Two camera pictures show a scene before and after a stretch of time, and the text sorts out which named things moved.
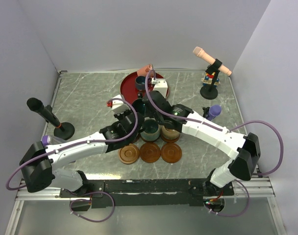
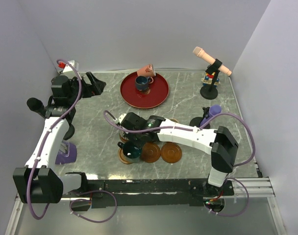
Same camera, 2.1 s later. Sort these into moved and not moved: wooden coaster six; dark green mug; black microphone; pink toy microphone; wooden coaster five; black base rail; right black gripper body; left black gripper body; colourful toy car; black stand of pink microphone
Moved: left black gripper body; right black gripper body; dark green mug
Not moved: black base rail; black microphone; wooden coaster six; wooden coaster five; colourful toy car; pink toy microphone; black stand of pink microphone
